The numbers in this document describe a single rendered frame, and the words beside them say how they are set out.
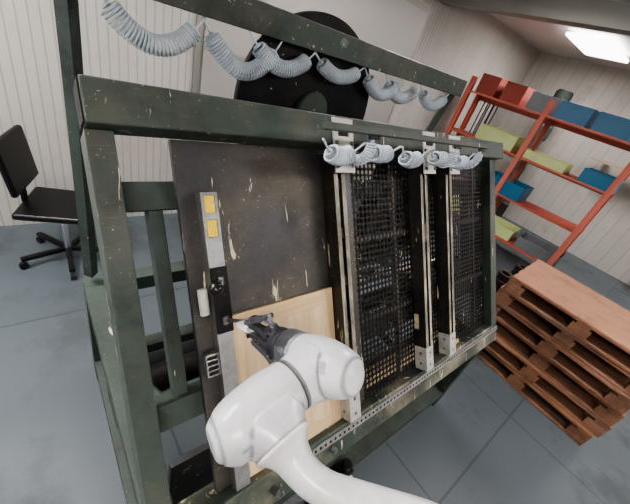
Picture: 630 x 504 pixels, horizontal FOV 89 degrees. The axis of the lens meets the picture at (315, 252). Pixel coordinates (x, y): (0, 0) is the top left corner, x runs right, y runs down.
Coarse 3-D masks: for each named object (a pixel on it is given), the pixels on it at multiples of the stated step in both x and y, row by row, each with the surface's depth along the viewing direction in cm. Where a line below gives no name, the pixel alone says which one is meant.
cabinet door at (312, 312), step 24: (240, 312) 104; (264, 312) 109; (288, 312) 115; (312, 312) 123; (240, 336) 104; (240, 360) 104; (264, 360) 110; (312, 408) 125; (336, 408) 133; (312, 432) 125
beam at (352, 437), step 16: (464, 352) 196; (416, 368) 171; (448, 368) 184; (400, 384) 157; (432, 384) 174; (368, 400) 147; (400, 400) 156; (384, 416) 149; (320, 432) 128; (336, 432) 129; (352, 432) 135; (368, 432) 142; (256, 480) 107; (272, 480) 111; (192, 496) 103; (208, 496) 103; (224, 496) 102; (240, 496) 103; (256, 496) 107; (272, 496) 111
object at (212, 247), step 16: (208, 192) 93; (208, 240) 93; (208, 256) 94; (208, 272) 95; (208, 288) 97; (224, 336) 98; (224, 352) 98; (224, 368) 99; (224, 384) 99; (240, 480) 104
